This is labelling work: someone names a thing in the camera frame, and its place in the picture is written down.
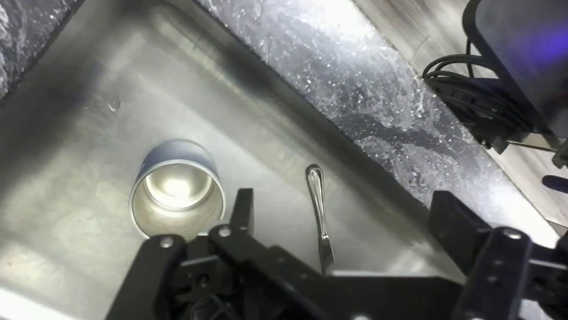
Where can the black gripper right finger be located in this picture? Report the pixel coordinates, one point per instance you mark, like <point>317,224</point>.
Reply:
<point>508,272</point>

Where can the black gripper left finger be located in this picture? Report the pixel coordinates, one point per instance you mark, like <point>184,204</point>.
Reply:
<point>178,277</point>

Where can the stainless steel sink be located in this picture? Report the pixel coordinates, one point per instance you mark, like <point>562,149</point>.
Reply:
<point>89,117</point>

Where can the steel utensil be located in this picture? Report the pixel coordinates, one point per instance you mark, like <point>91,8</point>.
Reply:
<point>320,206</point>

